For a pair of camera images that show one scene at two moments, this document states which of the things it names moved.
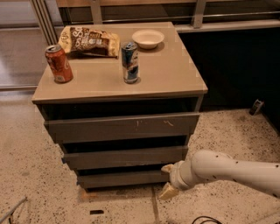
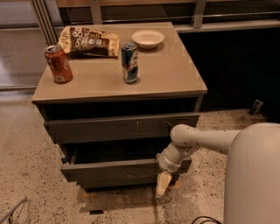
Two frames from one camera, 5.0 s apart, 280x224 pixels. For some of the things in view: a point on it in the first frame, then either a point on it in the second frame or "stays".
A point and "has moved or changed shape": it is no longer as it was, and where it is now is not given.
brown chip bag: [83, 41] stays
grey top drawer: [123, 128] stays
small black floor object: [255, 108] stays
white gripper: [176, 177] to [168, 164]
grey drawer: [124, 155] has moved or changed shape
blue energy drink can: [129, 62] stays
